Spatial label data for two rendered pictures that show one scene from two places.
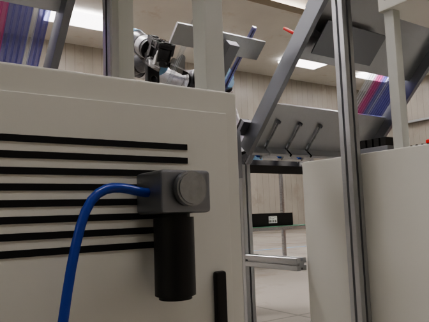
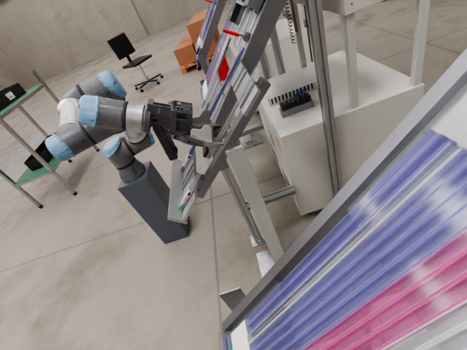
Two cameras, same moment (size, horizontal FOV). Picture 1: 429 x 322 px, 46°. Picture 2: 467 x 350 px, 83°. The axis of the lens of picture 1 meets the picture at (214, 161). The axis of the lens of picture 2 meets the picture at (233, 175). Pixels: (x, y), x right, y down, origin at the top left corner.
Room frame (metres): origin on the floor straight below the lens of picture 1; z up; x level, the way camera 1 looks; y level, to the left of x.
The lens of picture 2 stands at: (1.13, 0.62, 1.28)
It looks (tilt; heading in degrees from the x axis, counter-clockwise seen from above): 37 degrees down; 312
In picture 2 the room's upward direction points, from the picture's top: 24 degrees counter-clockwise
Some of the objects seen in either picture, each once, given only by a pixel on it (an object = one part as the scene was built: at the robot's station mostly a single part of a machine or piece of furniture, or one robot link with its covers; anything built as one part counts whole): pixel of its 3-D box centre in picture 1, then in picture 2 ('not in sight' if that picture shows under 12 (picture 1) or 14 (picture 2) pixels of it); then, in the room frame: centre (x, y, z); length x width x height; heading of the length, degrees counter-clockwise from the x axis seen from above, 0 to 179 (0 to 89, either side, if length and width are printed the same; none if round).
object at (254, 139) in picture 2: not in sight; (235, 103); (2.33, -1.08, 0.39); 0.24 x 0.24 x 0.78; 35
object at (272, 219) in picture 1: (262, 220); (47, 149); (4.43, -0.40, 0.41); 0.57 x 0.17 x 0.11; 125
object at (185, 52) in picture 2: not in sight; (197, 39); (4.51, -3.73, 0.35); 1.19 x 0.85 x 0.70; 121
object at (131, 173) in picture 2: not in sight; (129, 167); (2.44, -0.04, 0.60); 0.15 x 0.15 x 0.10
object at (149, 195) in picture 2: not in sight; (158, 205); (2.44, -0.04, 0.28); 0.18 x 0.18 x 0.55; 34
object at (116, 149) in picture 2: not in sight; (118, 151); (2.44, -0.04, 0.72); 0.13 x 0.12 x 0.14; 55
